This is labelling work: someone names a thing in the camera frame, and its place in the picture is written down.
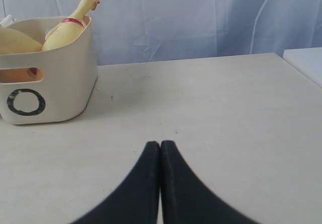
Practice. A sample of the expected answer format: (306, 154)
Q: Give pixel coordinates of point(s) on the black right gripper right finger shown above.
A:
(185, 199)

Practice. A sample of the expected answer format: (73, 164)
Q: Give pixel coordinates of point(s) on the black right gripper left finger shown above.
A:
(136, 199)

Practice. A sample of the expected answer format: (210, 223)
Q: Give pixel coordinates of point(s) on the whole rubber chicken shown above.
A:
(15, 42)
(70, 27)

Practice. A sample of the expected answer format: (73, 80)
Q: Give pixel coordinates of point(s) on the cream bin with O mark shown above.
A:
(49, 86)

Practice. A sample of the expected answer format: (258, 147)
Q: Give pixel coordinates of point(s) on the white box at table edge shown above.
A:
(306, 60)

